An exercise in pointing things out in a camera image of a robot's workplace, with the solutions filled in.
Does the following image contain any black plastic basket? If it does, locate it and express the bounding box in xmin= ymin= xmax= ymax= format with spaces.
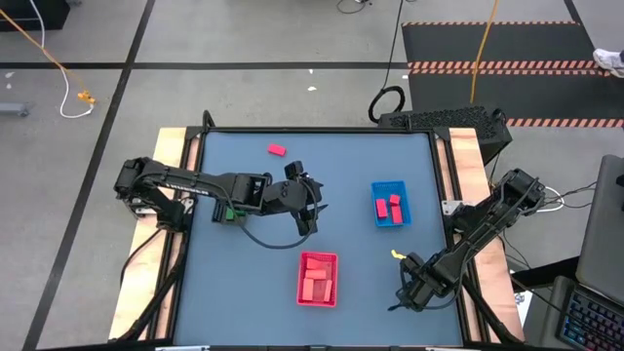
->
xmin=212 ymin=203 xmax=248 ymax=225

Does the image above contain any black perforated computer tower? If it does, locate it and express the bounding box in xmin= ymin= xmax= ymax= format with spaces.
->
xmin=377 ymin=104 xmax=514 ymax=167

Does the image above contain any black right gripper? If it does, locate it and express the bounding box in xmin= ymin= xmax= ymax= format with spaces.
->
xmin=388 ymin=252 xmax=457 ymax=313

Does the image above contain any red plastic basket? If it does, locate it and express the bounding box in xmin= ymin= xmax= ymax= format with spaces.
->
xmin=295 ymin=251 xmax=339 ymax=308

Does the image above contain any wooden side board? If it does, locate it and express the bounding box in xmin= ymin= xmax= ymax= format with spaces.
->
xmin=436 ymin=127 xmax=526 ymax=342
xmin=107 ymin=127 xmax=201 ymax=341

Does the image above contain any black striped floor mat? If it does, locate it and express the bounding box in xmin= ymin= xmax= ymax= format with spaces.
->
xmin=402 ymin=21 xmax=624 ymax=131

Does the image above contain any white floor cable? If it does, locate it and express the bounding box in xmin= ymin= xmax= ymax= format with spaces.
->
xmin=27 ymin=0 xmax=97 ymax=120

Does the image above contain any blue plastic basket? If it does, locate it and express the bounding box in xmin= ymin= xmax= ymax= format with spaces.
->
xmin=370 ymin=179 xmax=413 ymax=229

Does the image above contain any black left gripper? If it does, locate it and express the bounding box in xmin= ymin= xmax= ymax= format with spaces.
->
xmin=265 ymin=160 xmax=330 ymax=236

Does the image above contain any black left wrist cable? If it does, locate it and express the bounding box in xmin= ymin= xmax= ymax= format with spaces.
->
xmin=228 ymin=184 xmax=321 ymax=251

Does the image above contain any black table frame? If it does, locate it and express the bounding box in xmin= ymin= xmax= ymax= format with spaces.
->
xmin=116 ymin=110 xmax=523 ymax=351

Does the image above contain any backlit black keyboard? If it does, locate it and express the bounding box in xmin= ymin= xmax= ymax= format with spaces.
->
xmin=555 ymin=287 xmax=624 ymax=351

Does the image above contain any grey laptop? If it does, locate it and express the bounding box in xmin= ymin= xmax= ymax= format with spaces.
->
xmin=575 ymin=154 xmax=624 ymax=306

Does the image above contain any person's shoe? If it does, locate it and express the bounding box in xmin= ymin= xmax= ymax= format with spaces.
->
xmin=593 ymin=47 xmax=624 ymax=79

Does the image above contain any long black cable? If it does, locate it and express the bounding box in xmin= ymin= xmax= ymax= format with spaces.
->
xmin=368 ymin=0 xmax=413 ymax=123

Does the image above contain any black floor box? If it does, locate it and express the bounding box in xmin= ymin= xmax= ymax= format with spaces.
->
xmin=0 ymin=0 xmax=71 ymax=33

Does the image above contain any long yellow cable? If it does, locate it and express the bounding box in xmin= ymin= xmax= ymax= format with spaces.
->
xmin=468 ymin=0 xmax=501 ymax=105

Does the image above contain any orange floor cable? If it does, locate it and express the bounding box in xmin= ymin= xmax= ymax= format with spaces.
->
xmin=0 ymin=8 xmax=87 ymax=94

